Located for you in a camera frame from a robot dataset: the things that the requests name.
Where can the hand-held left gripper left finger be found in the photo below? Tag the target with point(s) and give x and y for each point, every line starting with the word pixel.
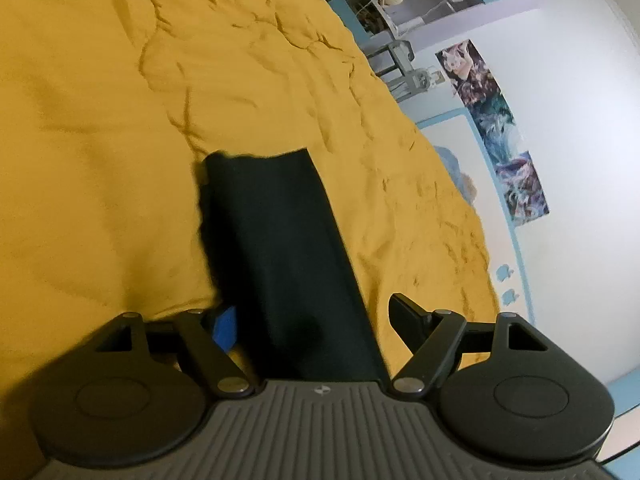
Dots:
pixel 226 329

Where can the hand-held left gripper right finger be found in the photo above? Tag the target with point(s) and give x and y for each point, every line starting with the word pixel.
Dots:
pixel 406 322

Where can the black pants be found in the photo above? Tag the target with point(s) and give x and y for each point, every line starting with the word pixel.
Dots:
pixel 280 250

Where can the yellow quilted blanket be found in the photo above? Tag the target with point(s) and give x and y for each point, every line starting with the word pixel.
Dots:
pixel 100 135

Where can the white and blue headboard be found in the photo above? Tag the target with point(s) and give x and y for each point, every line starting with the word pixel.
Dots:
pixel 467 130

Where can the grey metal chair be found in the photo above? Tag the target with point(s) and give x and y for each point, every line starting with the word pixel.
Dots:
pixel 400 62

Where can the wall poster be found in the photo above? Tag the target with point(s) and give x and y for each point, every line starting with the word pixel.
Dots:
pixel 492 125

